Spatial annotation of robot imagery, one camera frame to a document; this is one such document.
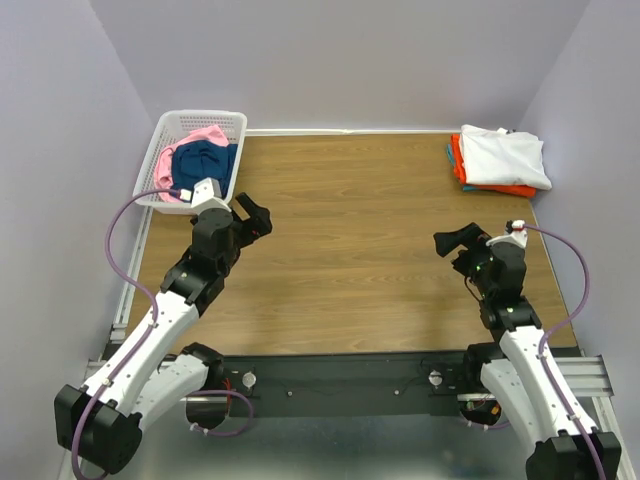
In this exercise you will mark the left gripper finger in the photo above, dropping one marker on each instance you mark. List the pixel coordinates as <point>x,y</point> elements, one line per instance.
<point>258,222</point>
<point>236,216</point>

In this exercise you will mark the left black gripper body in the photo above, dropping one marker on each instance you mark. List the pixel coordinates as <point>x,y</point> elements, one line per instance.
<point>241,237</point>

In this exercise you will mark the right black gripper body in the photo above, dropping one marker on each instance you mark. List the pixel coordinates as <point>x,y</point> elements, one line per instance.
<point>472,263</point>

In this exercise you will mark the dark blue printed t-shirt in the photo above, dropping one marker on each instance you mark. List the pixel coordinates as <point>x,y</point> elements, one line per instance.
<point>197,160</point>

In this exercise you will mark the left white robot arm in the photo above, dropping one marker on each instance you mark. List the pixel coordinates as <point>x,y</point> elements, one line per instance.
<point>103,421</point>

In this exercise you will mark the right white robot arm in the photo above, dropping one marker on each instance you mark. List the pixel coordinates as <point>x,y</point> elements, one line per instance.
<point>519,369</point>

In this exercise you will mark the pink t-shirt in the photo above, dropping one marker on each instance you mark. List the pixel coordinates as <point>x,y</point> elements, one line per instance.
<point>162,172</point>

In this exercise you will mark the white folded t-shirt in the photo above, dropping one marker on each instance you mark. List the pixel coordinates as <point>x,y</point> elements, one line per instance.
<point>502,158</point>

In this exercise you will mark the teal folded t-shirt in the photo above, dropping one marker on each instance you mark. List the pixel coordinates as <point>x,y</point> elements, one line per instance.
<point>451,159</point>

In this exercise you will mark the orange folded t-shirt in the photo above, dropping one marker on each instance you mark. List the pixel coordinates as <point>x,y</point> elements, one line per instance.
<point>517,190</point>

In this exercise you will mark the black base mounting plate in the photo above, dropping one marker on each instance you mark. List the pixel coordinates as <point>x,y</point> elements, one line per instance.
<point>343,385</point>

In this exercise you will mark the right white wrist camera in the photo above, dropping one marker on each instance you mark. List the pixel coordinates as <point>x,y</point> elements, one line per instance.
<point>515,233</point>

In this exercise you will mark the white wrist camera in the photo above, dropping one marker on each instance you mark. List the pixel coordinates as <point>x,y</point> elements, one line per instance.
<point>515,233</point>
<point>206,194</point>

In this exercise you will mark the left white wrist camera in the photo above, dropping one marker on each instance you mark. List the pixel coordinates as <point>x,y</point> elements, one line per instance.
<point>206,194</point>

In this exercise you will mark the aluminium frame rail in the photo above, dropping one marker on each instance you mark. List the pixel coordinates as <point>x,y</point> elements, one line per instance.
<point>586,376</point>

